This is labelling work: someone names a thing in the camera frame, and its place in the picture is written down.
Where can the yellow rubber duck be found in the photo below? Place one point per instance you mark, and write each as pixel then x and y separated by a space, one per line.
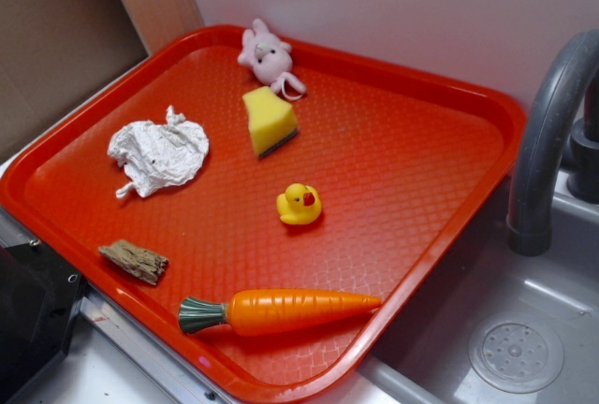
pixel 299 204

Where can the orange plastic toy carrot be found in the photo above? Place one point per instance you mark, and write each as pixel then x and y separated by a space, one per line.
pixel 270 311

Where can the brown cardboard panel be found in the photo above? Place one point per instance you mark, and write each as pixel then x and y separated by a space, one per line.
pixel 57 53

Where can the pink plush bunny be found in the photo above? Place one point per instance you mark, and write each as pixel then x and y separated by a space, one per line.
pixel 269 58

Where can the yellow sponge wedge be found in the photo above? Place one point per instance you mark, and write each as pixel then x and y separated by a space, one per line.
pixel 271 120

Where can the small piece of driftwood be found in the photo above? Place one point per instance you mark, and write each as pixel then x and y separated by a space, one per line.
pixel 141 263

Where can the grey plastic toy sink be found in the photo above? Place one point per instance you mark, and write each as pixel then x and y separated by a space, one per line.
pixel 492 326

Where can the crumpled white paper towel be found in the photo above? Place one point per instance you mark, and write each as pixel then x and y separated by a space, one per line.
pixel 155 156

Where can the red plastic tray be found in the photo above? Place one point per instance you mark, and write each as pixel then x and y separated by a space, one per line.
pixel 401 160

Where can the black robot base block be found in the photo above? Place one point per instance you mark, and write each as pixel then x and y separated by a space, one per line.
pixel 40 302

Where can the grey toy faucet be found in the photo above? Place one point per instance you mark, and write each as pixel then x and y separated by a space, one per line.
pixel 562 124

